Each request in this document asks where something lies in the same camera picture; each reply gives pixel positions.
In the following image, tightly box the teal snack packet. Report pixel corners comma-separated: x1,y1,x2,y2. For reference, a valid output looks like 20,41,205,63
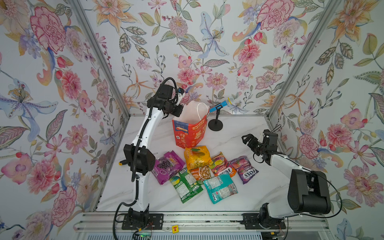
203,174,238,204

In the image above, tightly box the aluminium rail frame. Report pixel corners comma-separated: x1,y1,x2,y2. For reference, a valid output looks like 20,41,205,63
74,212,329,233

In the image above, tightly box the red paper bag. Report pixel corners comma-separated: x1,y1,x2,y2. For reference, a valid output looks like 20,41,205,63
173,101,209,149

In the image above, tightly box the yellow T label tag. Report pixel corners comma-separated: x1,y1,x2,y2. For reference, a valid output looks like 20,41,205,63
172,225,180,234

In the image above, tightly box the orange green nut snack packet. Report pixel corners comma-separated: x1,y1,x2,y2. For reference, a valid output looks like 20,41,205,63
190,165,211,181

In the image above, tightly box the orange Fox's candy packet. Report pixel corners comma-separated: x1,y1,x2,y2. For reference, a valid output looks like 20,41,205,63
209,152,237,178

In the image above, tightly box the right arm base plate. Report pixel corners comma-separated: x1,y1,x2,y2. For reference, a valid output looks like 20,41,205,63
240,213,287,230

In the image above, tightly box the yellow orange snack packet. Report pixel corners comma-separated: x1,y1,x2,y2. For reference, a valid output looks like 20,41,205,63
184,146,213,170

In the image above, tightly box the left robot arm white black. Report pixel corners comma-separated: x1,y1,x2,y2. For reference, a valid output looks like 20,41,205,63
114,84,185,227

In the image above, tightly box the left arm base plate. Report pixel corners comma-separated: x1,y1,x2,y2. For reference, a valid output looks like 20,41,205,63
122,214,164,230

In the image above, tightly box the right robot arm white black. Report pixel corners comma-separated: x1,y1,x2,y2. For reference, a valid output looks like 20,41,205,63
242,130,332,223

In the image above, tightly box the purple grape snack packet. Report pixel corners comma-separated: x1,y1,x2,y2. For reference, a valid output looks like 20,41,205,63
152,151,185,185

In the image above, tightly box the purple Fox's candy packet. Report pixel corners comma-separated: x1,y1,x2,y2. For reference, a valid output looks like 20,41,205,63
229,156,259,185

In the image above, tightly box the blue microphone on black stand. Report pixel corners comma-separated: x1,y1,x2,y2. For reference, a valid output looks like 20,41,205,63
208,98,232,132

